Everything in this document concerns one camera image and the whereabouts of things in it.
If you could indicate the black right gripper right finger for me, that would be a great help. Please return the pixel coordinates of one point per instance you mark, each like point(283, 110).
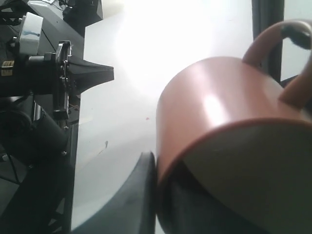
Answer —
point(195, 211)

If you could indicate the black metal shelf rack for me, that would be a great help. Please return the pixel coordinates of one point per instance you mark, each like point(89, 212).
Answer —
point(266, 13)

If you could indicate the pink enamel mug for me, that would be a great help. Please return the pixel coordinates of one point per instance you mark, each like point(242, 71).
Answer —
point(246, 139)

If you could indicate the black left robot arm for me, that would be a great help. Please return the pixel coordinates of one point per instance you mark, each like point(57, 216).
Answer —
point(35, 97)

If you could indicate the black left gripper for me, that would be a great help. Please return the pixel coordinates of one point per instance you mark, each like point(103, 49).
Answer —
point(57, 74)

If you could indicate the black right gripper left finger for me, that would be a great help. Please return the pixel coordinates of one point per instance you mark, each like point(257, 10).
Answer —
point(132, 210)

